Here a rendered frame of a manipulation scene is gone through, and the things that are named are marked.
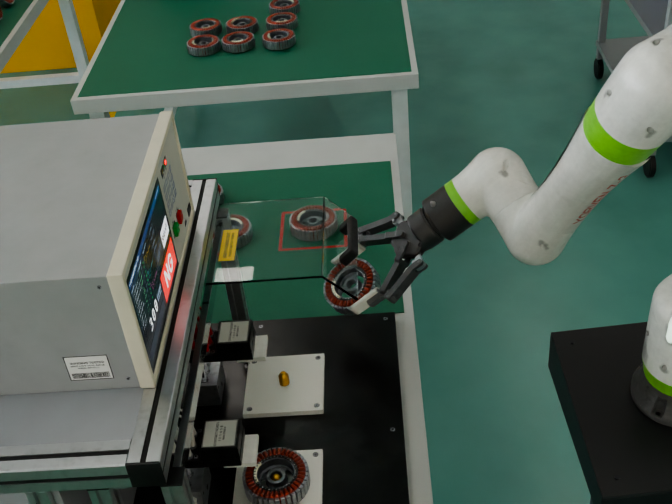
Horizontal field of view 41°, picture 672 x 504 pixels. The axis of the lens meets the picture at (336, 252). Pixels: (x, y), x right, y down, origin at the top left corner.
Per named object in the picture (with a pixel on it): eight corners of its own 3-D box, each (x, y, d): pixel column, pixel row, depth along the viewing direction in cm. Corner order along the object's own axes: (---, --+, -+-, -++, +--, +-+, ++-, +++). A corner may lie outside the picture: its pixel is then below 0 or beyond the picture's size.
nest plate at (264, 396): (324, 357, 177) (324, 352, 177) (323, 414, 165) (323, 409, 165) (249, 362, 178) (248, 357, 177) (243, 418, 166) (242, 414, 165)
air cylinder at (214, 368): (225, 376, 175) (221, 356, 172) (221, 405, 169) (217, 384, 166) (200, 378, 176) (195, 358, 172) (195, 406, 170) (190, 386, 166)
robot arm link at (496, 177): (513, 142, 169) (497, 128, 159) (550, 195, 165) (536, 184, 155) (453, 186, 173) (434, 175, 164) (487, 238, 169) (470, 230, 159)
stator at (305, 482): (313, 459, 156) (311, 445, 153) (307, 513, 147) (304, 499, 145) (250, 459, 157) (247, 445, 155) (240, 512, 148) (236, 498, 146)
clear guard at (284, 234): (356, 219, 173) (353, 194, 170) (358, 300, 154) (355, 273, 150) (189, 231, 175) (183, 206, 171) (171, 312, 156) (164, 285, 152)
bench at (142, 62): (397, 46, 469) (390, -101, 424) (424, 263, 322) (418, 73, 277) (190, 62, 475) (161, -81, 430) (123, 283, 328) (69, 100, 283)
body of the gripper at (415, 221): (452, 246, 169) (413, 273, 171) (435, 214, 174) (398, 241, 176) (433, 230, 163) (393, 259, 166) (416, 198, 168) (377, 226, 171)
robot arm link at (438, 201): (436, 174, 165) (455, 209, 160) (465, 201, 174) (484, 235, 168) (410, 193, 167) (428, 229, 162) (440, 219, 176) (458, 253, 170)
